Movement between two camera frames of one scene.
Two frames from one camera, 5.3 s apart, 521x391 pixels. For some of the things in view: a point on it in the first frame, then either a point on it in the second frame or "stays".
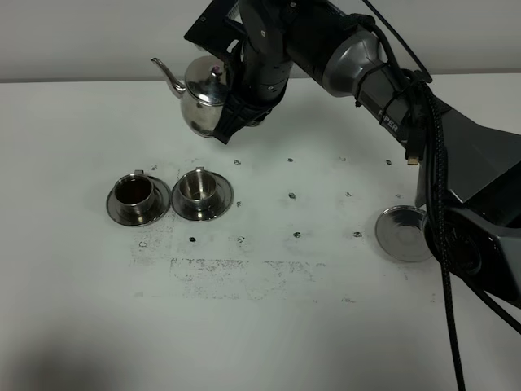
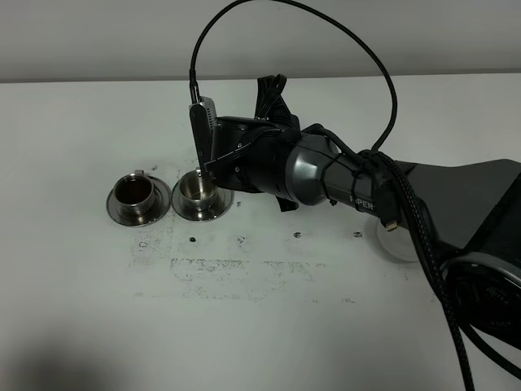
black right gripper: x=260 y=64 → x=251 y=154
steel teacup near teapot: x=197 y=191 stays
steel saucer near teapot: x=225 y=196 stays
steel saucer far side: x=160 y=207 stays
